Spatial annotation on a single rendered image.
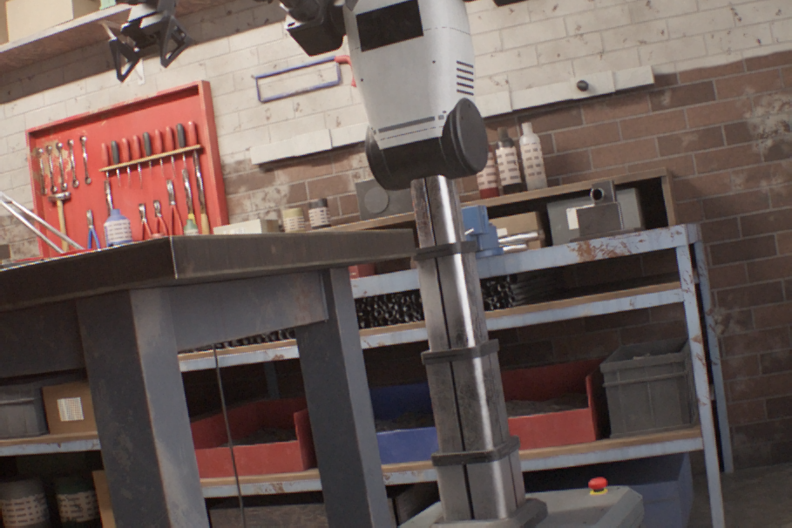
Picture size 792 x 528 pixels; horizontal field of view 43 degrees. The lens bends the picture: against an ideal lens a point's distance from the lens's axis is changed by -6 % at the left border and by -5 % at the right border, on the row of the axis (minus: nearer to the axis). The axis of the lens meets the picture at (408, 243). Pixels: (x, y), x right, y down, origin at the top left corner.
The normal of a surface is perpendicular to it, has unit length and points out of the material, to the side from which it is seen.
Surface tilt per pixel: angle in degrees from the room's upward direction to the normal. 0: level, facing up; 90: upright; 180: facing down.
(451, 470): 90
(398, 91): 90
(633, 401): 90
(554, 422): 90
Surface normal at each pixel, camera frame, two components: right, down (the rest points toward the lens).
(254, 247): 0.93, -0.16
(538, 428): -0.33, 0.02
